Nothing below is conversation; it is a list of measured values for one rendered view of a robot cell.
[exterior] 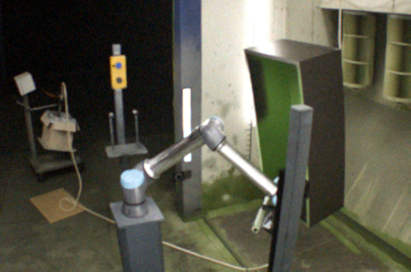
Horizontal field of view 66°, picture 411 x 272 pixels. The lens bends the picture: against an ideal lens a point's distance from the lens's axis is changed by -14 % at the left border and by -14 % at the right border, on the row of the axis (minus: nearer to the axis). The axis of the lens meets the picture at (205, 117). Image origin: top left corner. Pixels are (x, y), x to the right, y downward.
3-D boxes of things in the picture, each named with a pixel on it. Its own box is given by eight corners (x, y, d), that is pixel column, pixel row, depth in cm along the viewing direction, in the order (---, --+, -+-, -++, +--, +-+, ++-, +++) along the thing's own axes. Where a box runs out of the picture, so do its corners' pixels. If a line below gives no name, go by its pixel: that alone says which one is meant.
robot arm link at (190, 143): (123, 176, 235) (211, 116, 211) (132, 166, 251) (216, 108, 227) (137, 194, 237) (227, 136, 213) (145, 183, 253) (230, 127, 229)
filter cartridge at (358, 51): (375, 94, 332) (380, 12, 307) (368, 101, 305) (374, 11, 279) (343, 88, 353) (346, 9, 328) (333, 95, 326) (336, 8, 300)
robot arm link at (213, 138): (206, 124, 201) (292, 200, 204) (210, 118, 212) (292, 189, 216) (193, 139, 205) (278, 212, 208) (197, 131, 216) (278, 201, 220)
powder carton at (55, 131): (35, 136, 422) (40, 106, 418) (65, 139, 450) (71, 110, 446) (44, 148, 382) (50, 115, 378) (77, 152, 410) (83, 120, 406)
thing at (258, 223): (278, 245, 222) (254, 224, 224) (274, 249, 224) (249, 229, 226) (286, 211, 267) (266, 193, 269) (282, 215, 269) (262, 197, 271)
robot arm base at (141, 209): (124, 220, 218) (123, 207, 215) (119, 206, 234) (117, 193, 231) (152, 215, 225) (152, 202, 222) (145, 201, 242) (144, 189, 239)
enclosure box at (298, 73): (296, 176, 302) (282, 38, 257) (343, 206, 250) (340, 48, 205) (263, 193, 290) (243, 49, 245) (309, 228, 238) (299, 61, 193)
